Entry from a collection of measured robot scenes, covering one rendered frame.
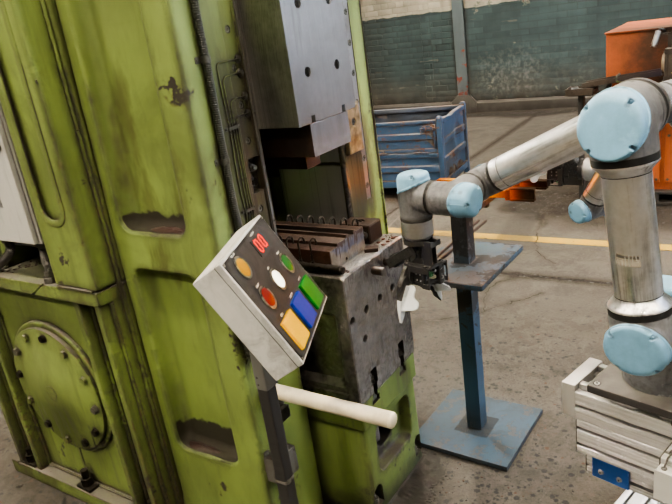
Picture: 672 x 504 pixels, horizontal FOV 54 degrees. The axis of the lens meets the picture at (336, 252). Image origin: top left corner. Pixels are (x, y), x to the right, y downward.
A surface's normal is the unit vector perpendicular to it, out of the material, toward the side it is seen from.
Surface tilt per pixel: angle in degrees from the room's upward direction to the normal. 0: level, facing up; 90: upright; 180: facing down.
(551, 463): 0
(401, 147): 89
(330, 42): 90
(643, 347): 98
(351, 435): 90
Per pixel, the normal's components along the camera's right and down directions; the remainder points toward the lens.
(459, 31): -0.53, 0.36
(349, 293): 0.83, 0.08
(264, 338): -0.14, 0.36
